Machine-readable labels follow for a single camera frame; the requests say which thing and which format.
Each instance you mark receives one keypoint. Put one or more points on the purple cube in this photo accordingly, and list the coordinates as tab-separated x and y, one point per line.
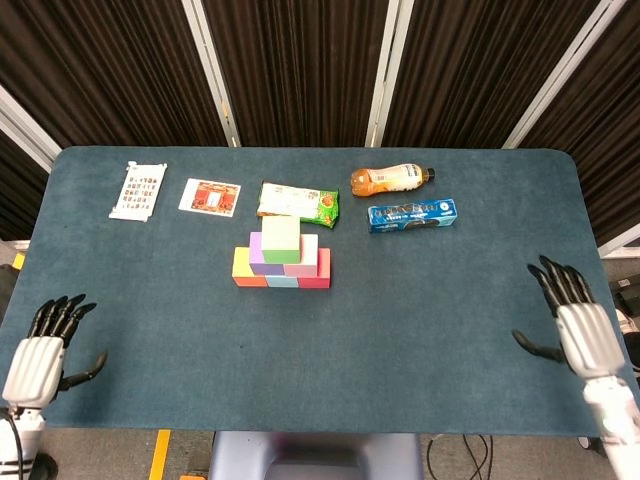
255	252

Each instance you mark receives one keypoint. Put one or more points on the blue cookie box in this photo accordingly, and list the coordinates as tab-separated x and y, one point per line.
410	215

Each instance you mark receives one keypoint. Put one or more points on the black box with label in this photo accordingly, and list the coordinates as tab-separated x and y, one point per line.
627	295

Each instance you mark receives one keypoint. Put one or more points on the dark brown ribbed partition panel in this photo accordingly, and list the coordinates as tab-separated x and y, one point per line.
475	65
300	65
100	65
610	125
17	190

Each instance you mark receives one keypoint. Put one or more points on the red cube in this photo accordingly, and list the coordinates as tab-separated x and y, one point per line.
324	272

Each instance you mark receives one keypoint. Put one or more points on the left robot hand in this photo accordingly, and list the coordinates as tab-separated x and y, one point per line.
35	365

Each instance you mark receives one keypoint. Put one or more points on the orange drink bottle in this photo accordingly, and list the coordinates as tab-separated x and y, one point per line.
385	180

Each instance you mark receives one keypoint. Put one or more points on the green and white snack packet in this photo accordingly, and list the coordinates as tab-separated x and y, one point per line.
295	200

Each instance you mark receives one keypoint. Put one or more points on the pink cube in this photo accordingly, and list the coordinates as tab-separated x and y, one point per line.
309	260

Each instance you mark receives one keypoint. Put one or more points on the black shoe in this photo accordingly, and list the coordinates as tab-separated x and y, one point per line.
45	467

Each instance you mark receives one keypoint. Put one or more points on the light blue cube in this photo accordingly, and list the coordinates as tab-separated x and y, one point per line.
282	282

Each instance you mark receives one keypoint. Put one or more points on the green cube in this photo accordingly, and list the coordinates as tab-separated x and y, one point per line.
281	239

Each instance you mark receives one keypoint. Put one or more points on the blue-grey table mat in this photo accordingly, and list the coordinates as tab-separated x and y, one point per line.
500	300

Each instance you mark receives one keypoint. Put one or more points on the grey robot torso base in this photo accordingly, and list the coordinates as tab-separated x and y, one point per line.
315	455

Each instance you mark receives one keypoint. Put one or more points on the yellow floor tape strip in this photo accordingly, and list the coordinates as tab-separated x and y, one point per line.
160	455
19	259

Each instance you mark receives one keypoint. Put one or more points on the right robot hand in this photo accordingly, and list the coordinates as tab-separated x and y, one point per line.
590	340

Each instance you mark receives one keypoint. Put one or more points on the orange cube with yellow face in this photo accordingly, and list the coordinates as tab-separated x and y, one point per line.
241	267

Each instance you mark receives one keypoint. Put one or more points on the white card with red picture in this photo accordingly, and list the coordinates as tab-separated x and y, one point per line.
210	197

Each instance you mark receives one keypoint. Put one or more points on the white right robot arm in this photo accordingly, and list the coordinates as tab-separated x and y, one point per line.
612	420

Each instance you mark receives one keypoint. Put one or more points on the white partition frame post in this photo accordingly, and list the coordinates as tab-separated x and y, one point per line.
216	85
557	75
620	246
388	75
30	132

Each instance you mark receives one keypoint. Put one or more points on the white sheet with red prints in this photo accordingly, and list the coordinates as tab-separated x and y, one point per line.
137	192

